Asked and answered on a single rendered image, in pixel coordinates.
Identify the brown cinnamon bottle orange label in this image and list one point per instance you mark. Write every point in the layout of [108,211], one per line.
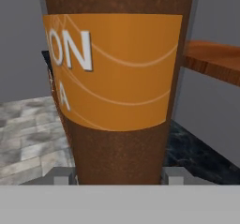
[125,77]

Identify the brown wooden shelf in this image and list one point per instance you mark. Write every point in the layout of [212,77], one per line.
[212,60]

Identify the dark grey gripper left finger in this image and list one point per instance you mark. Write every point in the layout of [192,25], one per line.
[62,177]

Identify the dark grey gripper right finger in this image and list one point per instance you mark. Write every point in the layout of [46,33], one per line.
[175,177]

